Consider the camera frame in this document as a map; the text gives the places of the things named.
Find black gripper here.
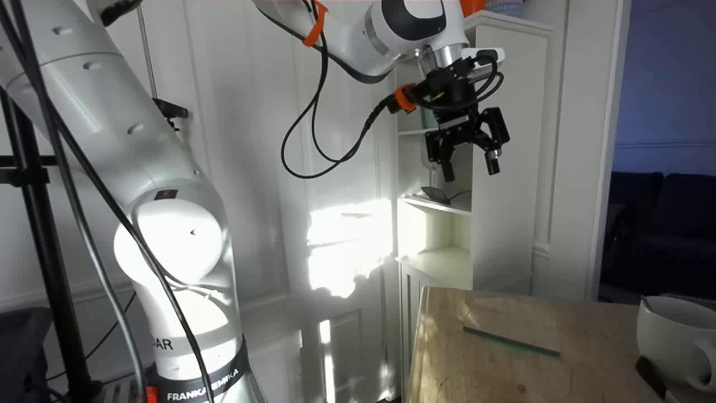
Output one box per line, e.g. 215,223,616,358
415,66,514,184

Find white mug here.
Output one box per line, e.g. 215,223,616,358
635,293,716,394

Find pale blue tumbler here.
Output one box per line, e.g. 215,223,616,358
421,109,444,135

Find small black clamp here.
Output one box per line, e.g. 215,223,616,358
152,97,192,135

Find orange cable clip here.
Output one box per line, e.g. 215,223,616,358
394,83,418,114
302,0,332,49

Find thin green strip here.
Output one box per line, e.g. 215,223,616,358
462,326,563,360

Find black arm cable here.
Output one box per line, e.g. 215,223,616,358
0,0,220,403

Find black tripod stand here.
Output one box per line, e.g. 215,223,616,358
0,95,101,403

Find white shelf cabinet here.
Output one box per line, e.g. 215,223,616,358
391,10,559,403

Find clear wine glass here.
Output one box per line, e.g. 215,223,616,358
421,157,453,197

